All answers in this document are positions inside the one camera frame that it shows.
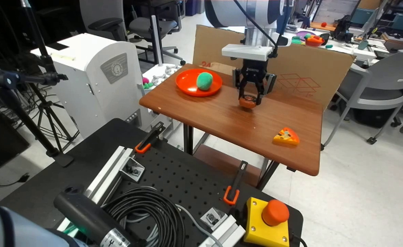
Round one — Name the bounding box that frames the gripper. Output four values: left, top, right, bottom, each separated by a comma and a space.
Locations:
232, 59, 277, 106

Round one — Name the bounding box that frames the doughnut plush toy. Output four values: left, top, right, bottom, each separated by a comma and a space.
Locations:
239, 95, 259, 109

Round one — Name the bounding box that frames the green plush ball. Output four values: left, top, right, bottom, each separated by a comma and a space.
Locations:
196, 72, 214, 91

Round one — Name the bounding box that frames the pizza slice toy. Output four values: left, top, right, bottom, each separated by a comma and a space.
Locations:
272, 127, 301, 146

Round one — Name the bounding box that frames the cardboard sheet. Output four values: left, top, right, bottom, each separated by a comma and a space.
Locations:
192, 24, 356, 111

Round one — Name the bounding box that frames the orange plate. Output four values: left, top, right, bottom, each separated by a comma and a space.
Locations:
175, 68, 223, 97

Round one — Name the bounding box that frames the bowl of toys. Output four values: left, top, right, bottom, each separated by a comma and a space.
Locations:
304, 33, 326, 47

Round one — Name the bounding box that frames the black and orange clamp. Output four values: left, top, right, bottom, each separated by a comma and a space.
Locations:
223, 160, 249, 206
134, 121, 166, 154

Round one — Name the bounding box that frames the white desk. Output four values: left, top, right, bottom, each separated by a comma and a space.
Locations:
287, 27, 391, 68

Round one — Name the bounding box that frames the black office chair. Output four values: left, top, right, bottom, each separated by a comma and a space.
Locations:
88, 0, 187, 66

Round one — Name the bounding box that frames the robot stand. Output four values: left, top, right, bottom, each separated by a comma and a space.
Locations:
0, 118, 305, 247

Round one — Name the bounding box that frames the grey chair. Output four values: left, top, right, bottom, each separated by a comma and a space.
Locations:
321, 51, 403, 151

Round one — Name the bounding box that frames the yellow emergency stop button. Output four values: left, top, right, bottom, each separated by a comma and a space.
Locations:
243, 197, 291, 247

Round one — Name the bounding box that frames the white machine cabinet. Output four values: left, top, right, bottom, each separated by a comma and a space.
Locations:
30, 33, 155, 139

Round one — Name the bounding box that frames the aluminium rail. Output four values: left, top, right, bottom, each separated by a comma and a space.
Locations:
56, 145, 146, 234
198, 207, 247, 247

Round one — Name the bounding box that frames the grey cable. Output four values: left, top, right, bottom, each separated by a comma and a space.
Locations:
175, 204, 224, 247

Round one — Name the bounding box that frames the coil of black cable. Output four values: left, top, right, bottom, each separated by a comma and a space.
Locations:
102, 186, 187, 247

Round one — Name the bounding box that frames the camera on tripod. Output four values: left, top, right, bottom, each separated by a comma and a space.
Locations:
0, 0, 81, 168

